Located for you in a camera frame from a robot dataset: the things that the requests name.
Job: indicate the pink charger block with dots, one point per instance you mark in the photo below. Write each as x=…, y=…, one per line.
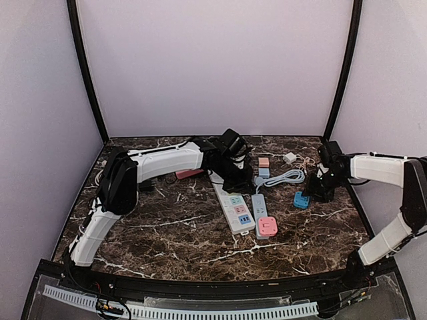
x=263, y=162

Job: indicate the white charger with cable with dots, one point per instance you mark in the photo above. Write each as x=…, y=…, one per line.
x=301, y=163

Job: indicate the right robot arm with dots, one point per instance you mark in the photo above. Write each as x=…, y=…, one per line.
x=392, y=189

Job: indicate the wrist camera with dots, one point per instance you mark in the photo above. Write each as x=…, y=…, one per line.
x=328, y=150
x=233, y=144

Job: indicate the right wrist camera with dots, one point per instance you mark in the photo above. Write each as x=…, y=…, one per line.
x=328, y=150

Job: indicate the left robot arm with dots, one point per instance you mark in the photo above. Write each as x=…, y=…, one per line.
x=117, y=193

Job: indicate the long white power strip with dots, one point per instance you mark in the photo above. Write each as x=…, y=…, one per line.
x=236, y=211

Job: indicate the blue charger block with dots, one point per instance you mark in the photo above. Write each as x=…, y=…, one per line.
x=264, y=173

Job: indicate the black front frame rail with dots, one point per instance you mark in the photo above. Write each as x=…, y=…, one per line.
x=321, y=286

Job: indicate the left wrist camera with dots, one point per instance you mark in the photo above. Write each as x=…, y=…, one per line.
x=233, y=144

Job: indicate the blue square adapter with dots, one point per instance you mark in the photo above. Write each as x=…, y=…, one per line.
x=301, y=201

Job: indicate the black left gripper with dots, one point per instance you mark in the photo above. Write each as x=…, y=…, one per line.
x=245, y=185

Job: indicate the white slotted cable duct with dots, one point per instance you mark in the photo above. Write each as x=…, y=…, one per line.
x=163, y=308

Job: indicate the pink triangular power strip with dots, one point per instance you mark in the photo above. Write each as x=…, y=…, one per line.
x=187, y=173

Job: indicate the black power adapter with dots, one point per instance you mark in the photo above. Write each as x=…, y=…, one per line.
x=146, y=186

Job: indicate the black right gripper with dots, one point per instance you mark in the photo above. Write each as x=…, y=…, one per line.
x=311, y=190

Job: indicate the pink square adapter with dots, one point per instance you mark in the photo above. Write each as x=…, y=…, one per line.
x=266, y=227

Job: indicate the grey-blue short power strip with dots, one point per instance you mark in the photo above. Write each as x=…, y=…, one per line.
x=260, y=211

